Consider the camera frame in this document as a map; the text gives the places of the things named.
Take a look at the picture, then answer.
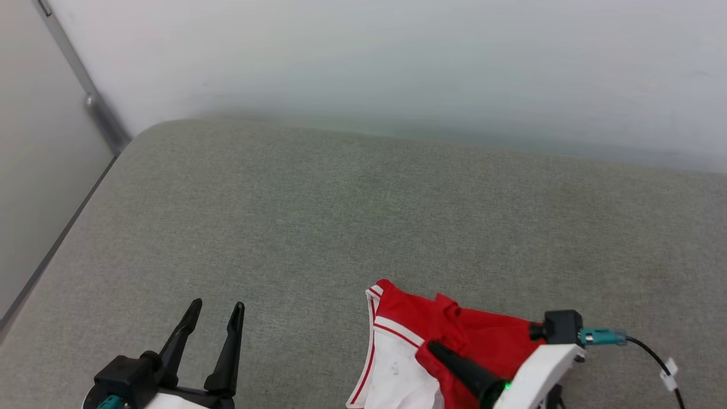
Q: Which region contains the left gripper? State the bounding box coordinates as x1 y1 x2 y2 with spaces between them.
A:
136 298 246 409

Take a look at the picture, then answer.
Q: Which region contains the black right camera cable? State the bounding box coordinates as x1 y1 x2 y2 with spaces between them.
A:
625 335 688 409

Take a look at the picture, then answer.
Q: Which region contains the red and white jersey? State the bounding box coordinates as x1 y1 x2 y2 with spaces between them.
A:
345 278 547 409

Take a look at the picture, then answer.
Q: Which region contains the teal right camera connector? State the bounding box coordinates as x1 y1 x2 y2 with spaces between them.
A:
579 328 629 347

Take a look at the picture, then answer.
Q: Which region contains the grey metal wall strip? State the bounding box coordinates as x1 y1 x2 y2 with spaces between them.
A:
31 0 133 157

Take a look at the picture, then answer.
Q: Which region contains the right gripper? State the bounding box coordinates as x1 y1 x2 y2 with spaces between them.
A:
428 340 587 409

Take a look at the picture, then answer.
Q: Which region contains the white cable tag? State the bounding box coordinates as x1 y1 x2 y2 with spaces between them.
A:
660 357 680 391

